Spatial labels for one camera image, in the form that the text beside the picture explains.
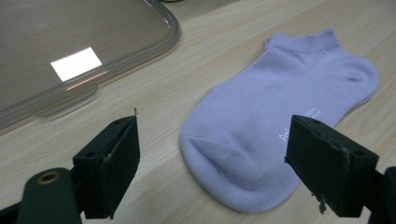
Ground lavender ankle sock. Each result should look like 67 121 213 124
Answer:
178 27 381 215

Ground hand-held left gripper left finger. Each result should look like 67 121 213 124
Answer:
72 115 141 220

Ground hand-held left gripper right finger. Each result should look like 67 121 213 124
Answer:
284 114 380 218

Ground translucent grey plastic lid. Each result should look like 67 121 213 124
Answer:
0 0 182 131

